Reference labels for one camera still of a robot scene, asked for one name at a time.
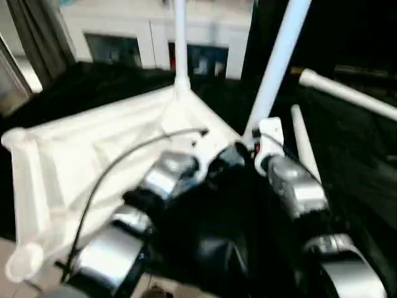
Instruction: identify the white plastic table leg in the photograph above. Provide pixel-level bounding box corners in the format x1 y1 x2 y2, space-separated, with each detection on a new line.
171 0 193 94
242 0 312 140
290 104 323 184
299 70 397 122

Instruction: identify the black plastic mat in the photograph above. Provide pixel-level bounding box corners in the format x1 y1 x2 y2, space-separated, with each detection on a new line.
0 61 397 298

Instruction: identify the white glass-door cabinet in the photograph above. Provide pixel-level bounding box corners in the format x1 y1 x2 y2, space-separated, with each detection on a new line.
59 0 255 81

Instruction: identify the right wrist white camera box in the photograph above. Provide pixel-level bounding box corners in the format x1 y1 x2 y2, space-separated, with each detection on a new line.
251 118 285 174

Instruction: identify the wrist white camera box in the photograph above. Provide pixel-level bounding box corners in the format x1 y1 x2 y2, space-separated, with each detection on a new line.
251 118 285 174
180 133 246 181

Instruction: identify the white plastic table top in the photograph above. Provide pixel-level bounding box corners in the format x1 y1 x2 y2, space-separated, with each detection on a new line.
0 84 249 283

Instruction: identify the grey curtain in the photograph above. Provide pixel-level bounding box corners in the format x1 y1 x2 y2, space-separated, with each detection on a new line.
6 0 78 88

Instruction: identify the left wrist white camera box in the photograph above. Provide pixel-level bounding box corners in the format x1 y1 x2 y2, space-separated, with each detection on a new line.
180 133 246 181

